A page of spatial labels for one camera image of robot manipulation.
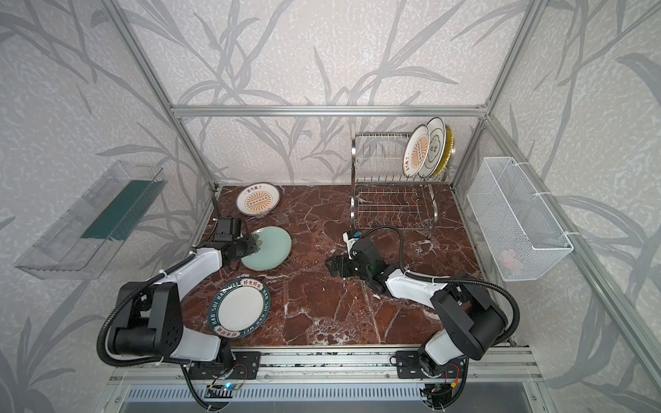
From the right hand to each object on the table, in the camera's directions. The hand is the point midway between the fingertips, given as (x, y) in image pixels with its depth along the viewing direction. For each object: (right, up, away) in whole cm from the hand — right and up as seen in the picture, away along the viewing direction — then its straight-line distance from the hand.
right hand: (333, 259), depth 87 cm
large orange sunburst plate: (-36, +22, +28) cm, 51 cm away
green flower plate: (-23, +2, +9) cm, 24 cm away
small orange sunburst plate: (+28, +37, -2) cm, 46 cm away
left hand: (-31, +5, +6) cm, 32 cm away
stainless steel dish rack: (+20, +23, +24) cm, 39 cm away
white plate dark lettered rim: (-32, -15, -3) cm, 35 cm away
